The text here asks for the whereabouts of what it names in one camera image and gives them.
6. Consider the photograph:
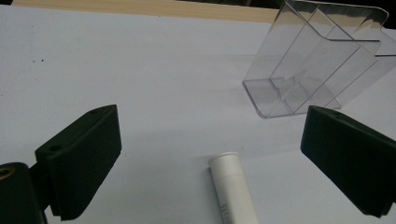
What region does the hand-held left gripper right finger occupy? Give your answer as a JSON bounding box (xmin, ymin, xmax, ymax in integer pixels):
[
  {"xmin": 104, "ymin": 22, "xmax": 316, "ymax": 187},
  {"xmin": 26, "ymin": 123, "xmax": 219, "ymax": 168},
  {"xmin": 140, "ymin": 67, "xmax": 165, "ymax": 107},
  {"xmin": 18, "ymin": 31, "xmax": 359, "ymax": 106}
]
[{"xmin": 300, "ymin": 105, "xmax": 396, "ymax": 218}]

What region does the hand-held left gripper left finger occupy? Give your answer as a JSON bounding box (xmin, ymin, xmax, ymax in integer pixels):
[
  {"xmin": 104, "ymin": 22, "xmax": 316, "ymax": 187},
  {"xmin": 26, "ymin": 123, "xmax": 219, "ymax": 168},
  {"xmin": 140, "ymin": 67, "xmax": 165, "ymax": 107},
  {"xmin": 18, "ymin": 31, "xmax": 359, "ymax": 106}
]
[{"xmin": 34, "ymin": 104, "xmax": 122, "ymax": 222}]

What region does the clear plastic organizer box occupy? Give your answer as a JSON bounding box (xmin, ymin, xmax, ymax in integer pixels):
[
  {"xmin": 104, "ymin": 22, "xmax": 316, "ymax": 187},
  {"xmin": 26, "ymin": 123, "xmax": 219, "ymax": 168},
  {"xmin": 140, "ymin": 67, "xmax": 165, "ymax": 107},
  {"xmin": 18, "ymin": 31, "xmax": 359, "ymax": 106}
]
[{"xmin": 242, "ymin": 0, "xmax": 396, "ymax": 119}]

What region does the white plastic tube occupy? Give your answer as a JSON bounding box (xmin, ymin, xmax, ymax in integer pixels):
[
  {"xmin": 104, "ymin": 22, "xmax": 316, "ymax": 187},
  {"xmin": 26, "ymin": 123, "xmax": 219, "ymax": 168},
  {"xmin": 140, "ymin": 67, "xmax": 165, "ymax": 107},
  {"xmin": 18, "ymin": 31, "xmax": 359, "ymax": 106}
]
[{"xmin": 207, "ymin": 151, "xmax": 261, "ymax": 224}]

